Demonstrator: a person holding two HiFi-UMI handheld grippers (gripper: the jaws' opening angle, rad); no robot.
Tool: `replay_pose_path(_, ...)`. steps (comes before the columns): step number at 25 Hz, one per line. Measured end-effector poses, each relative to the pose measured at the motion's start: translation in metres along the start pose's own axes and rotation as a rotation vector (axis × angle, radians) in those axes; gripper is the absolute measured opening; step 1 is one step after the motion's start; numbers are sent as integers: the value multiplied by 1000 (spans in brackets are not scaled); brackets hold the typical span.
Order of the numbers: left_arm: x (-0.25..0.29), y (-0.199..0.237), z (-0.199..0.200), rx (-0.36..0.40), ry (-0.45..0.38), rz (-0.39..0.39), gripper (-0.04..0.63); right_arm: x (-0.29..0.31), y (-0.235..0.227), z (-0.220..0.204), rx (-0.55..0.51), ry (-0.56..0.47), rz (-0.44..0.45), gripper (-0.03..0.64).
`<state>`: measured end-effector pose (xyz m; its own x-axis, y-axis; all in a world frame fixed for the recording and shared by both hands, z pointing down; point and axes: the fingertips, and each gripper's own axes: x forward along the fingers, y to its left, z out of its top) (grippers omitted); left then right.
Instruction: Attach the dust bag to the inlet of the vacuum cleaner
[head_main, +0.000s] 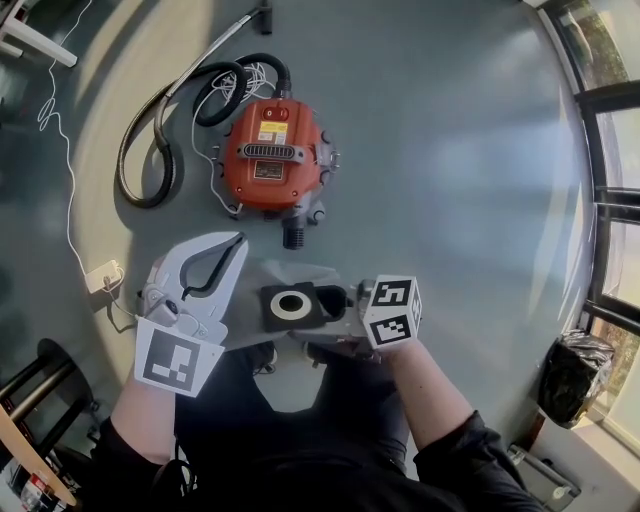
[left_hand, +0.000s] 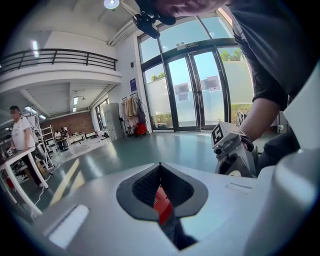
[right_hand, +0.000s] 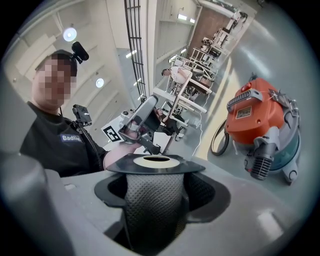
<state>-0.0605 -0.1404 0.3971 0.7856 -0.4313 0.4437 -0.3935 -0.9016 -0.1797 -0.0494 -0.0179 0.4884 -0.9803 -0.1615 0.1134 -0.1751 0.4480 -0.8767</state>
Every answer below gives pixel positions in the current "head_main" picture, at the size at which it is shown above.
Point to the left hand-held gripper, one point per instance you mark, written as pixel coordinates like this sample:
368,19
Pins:
170,360

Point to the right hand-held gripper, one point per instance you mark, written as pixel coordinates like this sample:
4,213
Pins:
390,315

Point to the orange vacuum cleaner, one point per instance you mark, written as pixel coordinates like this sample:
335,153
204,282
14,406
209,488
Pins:
270,175

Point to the person's right forearm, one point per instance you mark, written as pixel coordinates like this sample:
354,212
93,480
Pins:
430,400

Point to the person's left forearm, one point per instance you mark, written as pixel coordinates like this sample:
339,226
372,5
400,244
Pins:
140,425

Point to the person's right shoe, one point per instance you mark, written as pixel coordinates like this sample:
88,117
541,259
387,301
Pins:
312,357

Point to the person's shoe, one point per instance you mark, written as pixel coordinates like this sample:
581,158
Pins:
312,357
267,357

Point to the person's left shoe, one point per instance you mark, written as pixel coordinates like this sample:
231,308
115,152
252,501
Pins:
267,357

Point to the white power strip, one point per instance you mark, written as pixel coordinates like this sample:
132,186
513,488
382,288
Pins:
102,277

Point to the person's black clothing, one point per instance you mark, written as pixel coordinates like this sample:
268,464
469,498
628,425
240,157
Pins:
300,450

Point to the black metal stool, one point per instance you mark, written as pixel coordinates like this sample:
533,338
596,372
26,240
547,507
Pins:
55,355

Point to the black bagged trash bin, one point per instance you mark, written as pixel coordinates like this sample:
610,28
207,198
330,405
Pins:
575,380

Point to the light wooden table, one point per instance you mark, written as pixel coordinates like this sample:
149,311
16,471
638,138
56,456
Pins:
20,440

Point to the grey metal case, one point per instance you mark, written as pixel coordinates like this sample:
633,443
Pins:
545,480

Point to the black-framed glass window wall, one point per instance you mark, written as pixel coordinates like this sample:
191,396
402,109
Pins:
607,97

